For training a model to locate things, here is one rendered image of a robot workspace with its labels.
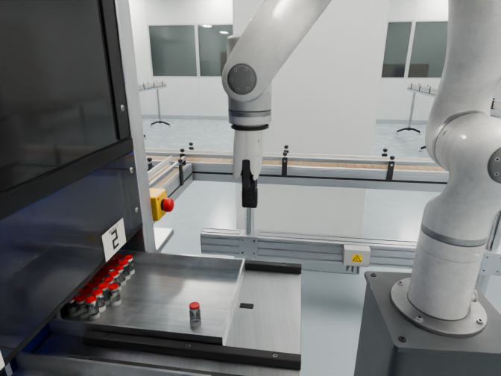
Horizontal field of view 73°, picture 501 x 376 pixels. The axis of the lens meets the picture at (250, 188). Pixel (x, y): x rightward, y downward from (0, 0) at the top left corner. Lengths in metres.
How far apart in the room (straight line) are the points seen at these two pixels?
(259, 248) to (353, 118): 0.95
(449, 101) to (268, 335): 0.56
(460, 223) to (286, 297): 0.38
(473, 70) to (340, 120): 1.49
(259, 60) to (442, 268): 0.53
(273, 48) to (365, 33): 1.60
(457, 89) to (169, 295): 0.71
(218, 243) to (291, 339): 1.14
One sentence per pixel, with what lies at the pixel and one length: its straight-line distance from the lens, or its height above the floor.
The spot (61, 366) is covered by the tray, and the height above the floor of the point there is 0.90.
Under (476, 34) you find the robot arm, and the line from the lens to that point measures 0.69.
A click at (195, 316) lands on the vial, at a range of 0.72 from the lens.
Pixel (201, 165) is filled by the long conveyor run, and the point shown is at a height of 0.92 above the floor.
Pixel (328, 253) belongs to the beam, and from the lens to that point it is 1.76.
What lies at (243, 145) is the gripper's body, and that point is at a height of 1.23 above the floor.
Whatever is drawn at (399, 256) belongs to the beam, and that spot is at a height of 0.50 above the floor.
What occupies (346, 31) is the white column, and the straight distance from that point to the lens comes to 2.12.
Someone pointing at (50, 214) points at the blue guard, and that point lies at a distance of 0.62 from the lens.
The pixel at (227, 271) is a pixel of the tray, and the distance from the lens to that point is 0.88.
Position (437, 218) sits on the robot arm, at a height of 1.09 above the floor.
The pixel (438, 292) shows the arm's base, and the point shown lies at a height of 0.93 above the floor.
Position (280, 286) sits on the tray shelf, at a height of 0.88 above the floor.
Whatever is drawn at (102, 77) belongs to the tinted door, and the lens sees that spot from 0.76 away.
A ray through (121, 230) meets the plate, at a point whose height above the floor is 1.03.
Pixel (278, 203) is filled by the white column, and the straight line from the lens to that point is 2.28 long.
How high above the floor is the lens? 1.37
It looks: 20 degrees down
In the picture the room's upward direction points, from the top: straight up
